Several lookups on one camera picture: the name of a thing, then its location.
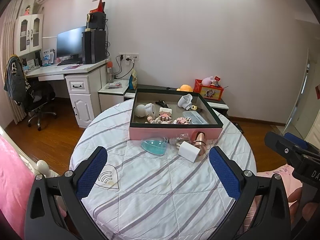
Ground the rose gold metal cup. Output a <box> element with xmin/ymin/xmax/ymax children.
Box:
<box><xmin>191</xmin><ymin>131</ymin><xmax>207</xmax><ymax>155</ymax></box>

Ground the teal clear plastic container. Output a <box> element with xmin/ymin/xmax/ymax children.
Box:
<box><xmin>141</xmin><ymin>138</ymin><xmax>168</xmax><ymax>156</ymax></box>

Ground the pink bedding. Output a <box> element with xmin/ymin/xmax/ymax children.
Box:
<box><xmin>0</xmin><ymin>138</ymin><xmax>34</xmax><ymax>239</ymax></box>

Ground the white charger block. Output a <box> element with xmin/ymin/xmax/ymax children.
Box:
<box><xmin>178</xmin><ymin>141</ymin><xmax>200</xmax><ymax>163</ymax></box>

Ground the clear glass trinket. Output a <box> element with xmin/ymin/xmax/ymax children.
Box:
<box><xmin>169</xmin><ymin>133</ymin><xmax>190</xmax><ymax>146</ymax></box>

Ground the black office chair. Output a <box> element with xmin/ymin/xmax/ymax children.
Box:
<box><xmin>22</xmin><ymin>81</ymin><xmax>57</xmax><ymax>131</ymax></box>

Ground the red toy storage crate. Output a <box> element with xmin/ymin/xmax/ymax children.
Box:
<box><xmin>194</xmin><ymin>79</ymin><xmax>224</xmax><ymax>101</ymax></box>

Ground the clear plastic rectangular case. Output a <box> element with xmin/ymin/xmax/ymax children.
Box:
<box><xmin>183</xmin><ymin>111</ymin><xmax>208</xmax><ymax>125</ymax></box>

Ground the pink plush in crate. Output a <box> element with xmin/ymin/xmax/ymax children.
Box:
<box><xmin>201</xmin><ymin>76</ymin><xmax>214</xmax><ymax>86</ymax></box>

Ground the small white side table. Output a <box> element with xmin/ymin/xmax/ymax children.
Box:
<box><xmin>98</xmin><ymin>80</ymin><xmax>129</xmax><ymax>112</ymax></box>

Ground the black jacket on chair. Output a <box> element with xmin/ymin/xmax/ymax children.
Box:
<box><xmin>4</xmin><ymin>54</ymin><xmax>30</xmax><ymax>106</ymax></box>

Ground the white round toy figure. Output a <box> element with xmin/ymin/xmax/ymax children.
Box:
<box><xmin>135</xmin><ymin>103</ymin><xmax>156</xmax><ymax>119</ymax></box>

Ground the white desk with drawers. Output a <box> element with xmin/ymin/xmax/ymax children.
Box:
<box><xmin>26</xmin><ymin>59</ymin><xmax>110</xmax><ymax>128</ymax></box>

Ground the small doll figurine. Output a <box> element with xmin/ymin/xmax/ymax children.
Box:
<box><xmin>145</xmin><ymin>116</ymin><xmax>172</xmax><ymax>125</ymax></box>

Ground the pink white block toy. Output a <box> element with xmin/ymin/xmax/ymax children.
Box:
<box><xmin>159</xmin><ymin>107</ymin><xmax>172</xmax><ymax>121</ymax></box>

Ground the pink storage box tray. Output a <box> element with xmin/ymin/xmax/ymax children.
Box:
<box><xmin>129</xmin><ymin>88</ymin><xmax>223</xmax><ymax>140</ymax></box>

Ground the orange octopus plush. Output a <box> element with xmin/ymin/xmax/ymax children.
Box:
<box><xmin>176</xmin><ymin>84</ymin><xmax>193</xmax><ymax>92</ymax></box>

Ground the orange cap water bottle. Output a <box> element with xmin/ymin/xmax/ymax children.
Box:
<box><xmin>106</xmin><ymin>61</ymin><xmax>114</xmax><ymax>83</ymax></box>

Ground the black hair clip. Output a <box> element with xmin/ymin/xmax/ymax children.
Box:
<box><xmin>155</xmin><ymin>100</ymin><xmax>170</xmax><ymax>108</ymax></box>

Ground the yellow snack bag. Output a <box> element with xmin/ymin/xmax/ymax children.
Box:
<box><xmin>129</xmin><ymin>69</ymin><xmax>137</xmax><ymax>90</ymax></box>

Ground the black computer monitor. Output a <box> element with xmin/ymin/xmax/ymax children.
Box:
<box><xmin>56</xmin><ymin>26</ymin><xmax>86</xmax><ymax>57</ymax></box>

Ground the black computer tower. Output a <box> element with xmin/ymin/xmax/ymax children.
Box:
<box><xmin>81</xmin><ymin>29</ymin><xmax>106</xmax><ymax>64</ymax></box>

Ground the beige curtain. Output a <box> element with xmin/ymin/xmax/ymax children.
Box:
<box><xmin>1</xmin><ymin>0</ymin><xmax>30</xmax><ymax>124</ymax></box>

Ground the white glass-door cabinet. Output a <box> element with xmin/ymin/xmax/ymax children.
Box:
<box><xmin>14</xmin><ymin>14</ymin><xmax>43</xmax><ymax>56</ymax></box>

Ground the black speaker on tower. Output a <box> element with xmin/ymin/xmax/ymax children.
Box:
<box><xmin>86</xmin><ymin>12</ymin><xmax>106</xmax><ymax>30</ymax></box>

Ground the red paper bag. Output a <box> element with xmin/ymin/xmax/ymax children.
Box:
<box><xmin>89</xmin><ymin>0</ymin><xmax>105</xmax><ymax>14</ymax></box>

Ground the white wall power strip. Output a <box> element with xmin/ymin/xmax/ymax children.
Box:
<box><xmin>119</xmin><ymin>53</ymin><xmax>139</xmax><ymax>61</ymax></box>

